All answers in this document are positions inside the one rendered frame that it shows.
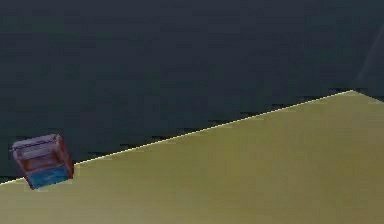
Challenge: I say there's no red and blue box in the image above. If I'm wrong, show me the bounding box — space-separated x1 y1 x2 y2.
9 133 75 191

